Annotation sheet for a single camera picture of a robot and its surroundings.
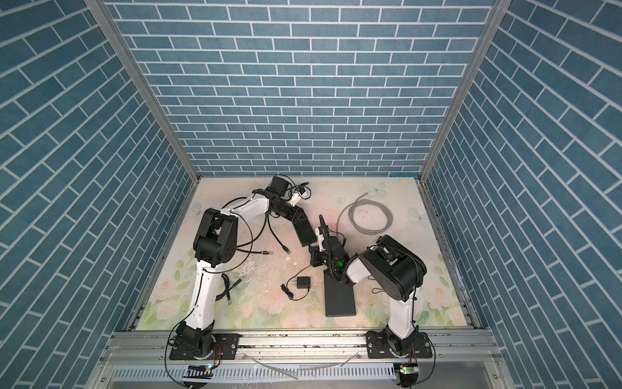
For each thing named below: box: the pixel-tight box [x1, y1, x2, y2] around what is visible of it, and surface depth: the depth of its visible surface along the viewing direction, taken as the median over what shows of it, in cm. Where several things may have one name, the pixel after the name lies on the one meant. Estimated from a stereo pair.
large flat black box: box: [323, 269, 357, 317], surface depth 84 cm
